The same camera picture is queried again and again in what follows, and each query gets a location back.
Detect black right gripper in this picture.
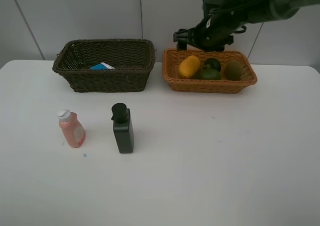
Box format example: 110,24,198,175
173,12,248,52

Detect dark mangosteen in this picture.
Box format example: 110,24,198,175
203,58,222,72

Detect yellow mango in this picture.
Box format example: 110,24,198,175
178,55,201,79

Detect green avocado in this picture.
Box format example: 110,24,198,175
196,69,221,80

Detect brown kiwi fruit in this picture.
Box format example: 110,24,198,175
224,60,243,81

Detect blue object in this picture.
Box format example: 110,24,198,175
90,63,108,70

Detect black pump bottle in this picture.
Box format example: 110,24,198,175
111,103,134,154

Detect pink bottle white cap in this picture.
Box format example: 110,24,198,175
57,110,86,148

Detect white pink marker pen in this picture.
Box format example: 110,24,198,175
101,63,115,70

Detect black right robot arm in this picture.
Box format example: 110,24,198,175
173,0,320,52

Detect orange wicker basket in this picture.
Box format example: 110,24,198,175
162,49,258,94

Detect dark brown wicker basket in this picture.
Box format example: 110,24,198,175
52,39,156,93

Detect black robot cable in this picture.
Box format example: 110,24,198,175
209,0,298,34

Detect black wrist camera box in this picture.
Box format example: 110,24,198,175
202,0,223,18

